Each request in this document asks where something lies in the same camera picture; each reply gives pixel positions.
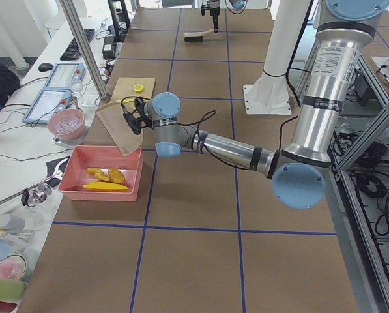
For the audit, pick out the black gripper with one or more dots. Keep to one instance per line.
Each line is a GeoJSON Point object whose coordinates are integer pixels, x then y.
{"type": "Point", "coordinates": [139, 115]}
{"type": "Point", "coordinates": [214, 10]}

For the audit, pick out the beige plastic dustpan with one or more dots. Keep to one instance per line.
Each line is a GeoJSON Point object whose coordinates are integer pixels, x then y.
{"type": "Point", "coordinates": [111, 116]}

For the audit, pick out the beige brush with black bristles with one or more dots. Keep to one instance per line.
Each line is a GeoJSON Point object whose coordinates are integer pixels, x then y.
{"type": "Point", "coordinates": [197, 36]}

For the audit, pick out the orange toy ginger root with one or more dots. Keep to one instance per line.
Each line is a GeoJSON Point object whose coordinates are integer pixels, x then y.
{"type": "Point", "coordinates": [98, 174]}

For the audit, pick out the yellow toy corn cob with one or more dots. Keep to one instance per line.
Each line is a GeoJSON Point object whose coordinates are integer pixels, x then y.
{"type": "Point", "coordinates": [102, 186]}

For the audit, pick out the orange toy potato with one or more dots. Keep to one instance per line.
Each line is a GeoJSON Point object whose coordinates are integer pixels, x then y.
{"type": "Point", "coordinates": [116, 176]}

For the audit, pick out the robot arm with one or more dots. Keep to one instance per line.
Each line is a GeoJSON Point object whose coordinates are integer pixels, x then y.
{"type": "Point", "coordinates": [234, 6]}
{"type": "Point", "coordinates": [296, 171]}

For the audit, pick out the pink plastic bin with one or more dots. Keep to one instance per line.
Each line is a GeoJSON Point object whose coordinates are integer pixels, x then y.
{"type": "Point", "coordinates": [103, 157]}

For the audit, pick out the wooden cutting board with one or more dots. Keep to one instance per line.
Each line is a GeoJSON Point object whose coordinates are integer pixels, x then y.
{"type": "Point", "coordinates": [124, 88]}

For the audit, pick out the yellow lemon slice toy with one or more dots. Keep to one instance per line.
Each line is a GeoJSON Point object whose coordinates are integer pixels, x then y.
{"type": "Point", "coordinates": [139, 88]}

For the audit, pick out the grey digital scale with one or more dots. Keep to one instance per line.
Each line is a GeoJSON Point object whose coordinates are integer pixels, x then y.
{"type": "Point", "coordinates": [73, 142]}

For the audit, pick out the pink bowl with ice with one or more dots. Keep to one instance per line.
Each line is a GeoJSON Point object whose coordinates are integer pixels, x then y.
{"type": "Point", "coordinates": [67, 124]}

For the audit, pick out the black power adapter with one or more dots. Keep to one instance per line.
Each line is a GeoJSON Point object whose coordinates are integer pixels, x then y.
{"type": "Point", "coordinates": [109, 48]}

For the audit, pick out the upper blue teach pendant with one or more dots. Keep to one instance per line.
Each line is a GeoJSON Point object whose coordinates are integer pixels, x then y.
{"type": "Point", "coordinates": [65, 75]}

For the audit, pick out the blue teach pendant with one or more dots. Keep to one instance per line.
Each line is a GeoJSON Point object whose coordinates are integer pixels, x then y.
{"type": "Point", "coordinates": [47, 103]}
{"type": "Point", "coordinates": [65, 75]}

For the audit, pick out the lower blue teach pendant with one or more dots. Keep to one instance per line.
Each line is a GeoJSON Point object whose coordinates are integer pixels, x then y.
{"type": "Point", "coordinates": [47, 103]}

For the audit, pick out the black computer keyboard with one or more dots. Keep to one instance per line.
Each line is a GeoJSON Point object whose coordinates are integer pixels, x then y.
{"type": "Point", "coordinates": [72, 51]}

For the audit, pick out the black computer mouse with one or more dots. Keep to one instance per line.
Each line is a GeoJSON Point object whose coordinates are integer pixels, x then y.
{"type": "Point", "coordinates": [44, 67]}

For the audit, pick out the grey plastic cup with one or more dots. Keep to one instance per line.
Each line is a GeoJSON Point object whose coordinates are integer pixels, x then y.
{"type": "Point", "coordinates": [12, 224]}

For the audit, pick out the pink plastic cup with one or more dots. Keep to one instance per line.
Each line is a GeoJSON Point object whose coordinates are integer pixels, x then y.
{"type": "Point", "coordinates": [12, 269]}

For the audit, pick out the green plastic cup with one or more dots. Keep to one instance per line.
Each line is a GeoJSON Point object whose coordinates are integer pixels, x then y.
{"type": "Point", "coordinates": [11, 291]}

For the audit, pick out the aluminium frame post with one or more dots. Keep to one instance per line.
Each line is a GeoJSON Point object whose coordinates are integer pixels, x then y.
{"type": "Point", "coordinates": [85, 49]}

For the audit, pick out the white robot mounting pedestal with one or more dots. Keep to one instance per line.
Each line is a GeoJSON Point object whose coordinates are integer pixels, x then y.
{"type": "Point", "coordinates": [269, 95]}

